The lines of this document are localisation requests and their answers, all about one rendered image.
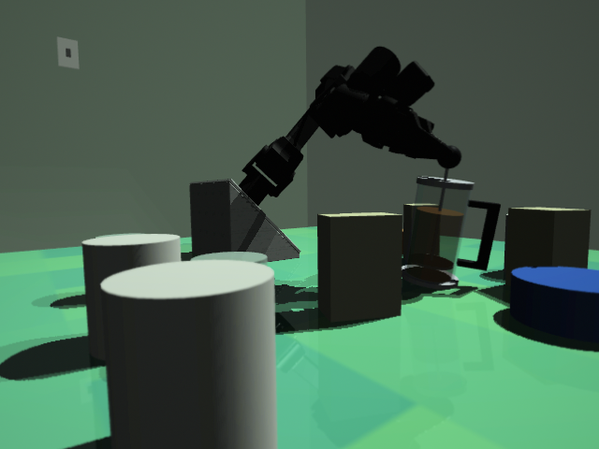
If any glass french press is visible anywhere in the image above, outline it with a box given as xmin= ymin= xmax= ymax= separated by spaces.
xmin=402 ymin=145 xmax=501 ymax=290

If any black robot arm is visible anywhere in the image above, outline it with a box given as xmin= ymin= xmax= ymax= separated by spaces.
xmin=239 ymin=47 xmax=434 ymax=206

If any blue cylinder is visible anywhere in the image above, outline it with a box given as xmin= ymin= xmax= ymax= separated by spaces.
xmin=510 ymin=267 xmax=599 ymax=343

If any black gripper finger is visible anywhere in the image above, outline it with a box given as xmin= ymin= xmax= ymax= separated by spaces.
xmin=389 ymin=109 xmax=453 ymax=159
xmin=405 ymin=119 xmax=448 ymax=159

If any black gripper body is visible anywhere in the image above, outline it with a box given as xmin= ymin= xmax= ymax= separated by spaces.
xmin=351 ymin=94 xmax=408 ymax=149

